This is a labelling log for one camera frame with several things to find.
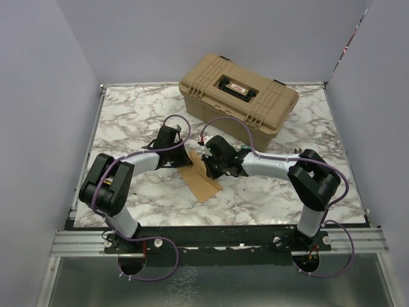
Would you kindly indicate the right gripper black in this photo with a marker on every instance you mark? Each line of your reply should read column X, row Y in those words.
column 213, row 174

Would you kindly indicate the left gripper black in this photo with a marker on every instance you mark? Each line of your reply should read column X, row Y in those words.
column 185, row 159

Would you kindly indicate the brown paper envelope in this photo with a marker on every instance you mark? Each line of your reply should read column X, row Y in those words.
column 202, row 187

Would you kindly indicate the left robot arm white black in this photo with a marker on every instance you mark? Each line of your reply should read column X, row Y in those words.
column 106, row 186

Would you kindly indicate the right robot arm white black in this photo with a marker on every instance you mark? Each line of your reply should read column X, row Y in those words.
column 313, row 180

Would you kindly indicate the tan plastic tool case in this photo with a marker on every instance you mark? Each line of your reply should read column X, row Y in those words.
column 243, row 104

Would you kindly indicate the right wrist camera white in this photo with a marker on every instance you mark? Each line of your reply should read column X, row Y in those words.
column 204, row 143

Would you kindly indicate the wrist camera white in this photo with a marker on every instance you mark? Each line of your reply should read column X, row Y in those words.
column 177, row 128
column 204, row 143

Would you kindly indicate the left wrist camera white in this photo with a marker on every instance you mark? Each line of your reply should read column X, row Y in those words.
column 177, row 128

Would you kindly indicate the black mounting base rail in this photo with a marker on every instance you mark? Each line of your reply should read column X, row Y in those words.
column 159, row 245

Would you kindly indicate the aluminium frame rail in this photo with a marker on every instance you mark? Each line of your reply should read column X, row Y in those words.
column 332, row 241

